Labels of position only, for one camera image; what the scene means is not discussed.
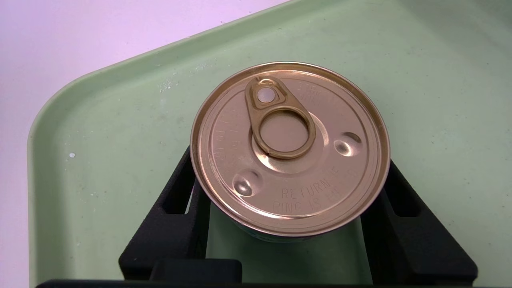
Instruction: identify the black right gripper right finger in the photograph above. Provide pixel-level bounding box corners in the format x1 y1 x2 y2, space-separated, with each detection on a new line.
360 159 479 287

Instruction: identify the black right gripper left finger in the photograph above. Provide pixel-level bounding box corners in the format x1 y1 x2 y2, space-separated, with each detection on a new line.
118 146 243 283

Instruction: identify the tin can with gold lid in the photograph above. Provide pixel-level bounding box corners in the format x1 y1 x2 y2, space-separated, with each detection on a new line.
190 61 391 243

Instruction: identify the green plastic tray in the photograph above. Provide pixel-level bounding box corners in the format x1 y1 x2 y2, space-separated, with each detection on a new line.
27 0 512 288

